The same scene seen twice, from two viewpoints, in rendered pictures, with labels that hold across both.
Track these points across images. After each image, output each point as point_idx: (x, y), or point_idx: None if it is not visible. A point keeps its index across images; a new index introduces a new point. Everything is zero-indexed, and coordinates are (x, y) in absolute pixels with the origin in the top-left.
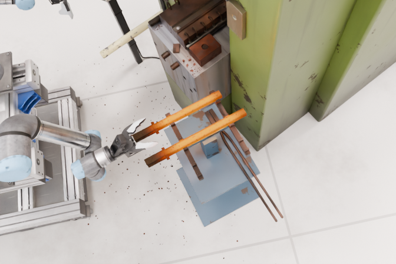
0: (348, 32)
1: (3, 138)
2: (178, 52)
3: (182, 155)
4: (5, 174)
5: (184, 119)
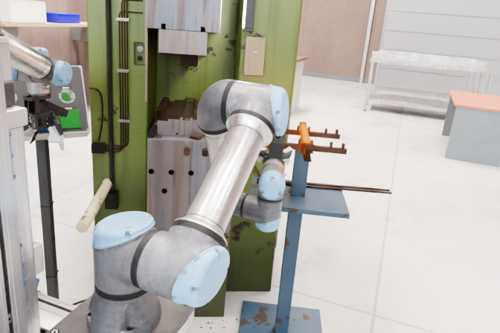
0: None
1: (240, 82)
2: (201, 138)
3: (288, 205)
4: (284, 102)
5: (251, 192)
